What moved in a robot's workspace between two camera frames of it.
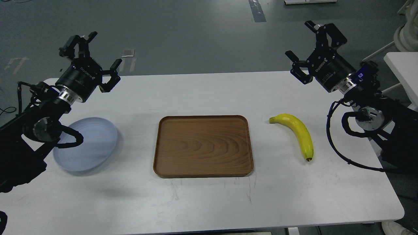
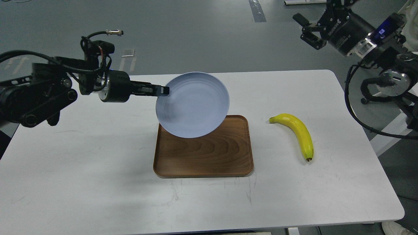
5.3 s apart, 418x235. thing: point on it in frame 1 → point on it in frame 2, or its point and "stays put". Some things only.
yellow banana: x=300 y=130 stays put
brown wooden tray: x=203 y=146 stays put
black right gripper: x=324 y=64 → x=345 y=31
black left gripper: x=83 y=76 → x=120 y=87
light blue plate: x=100 y=137 → x=197 y=106
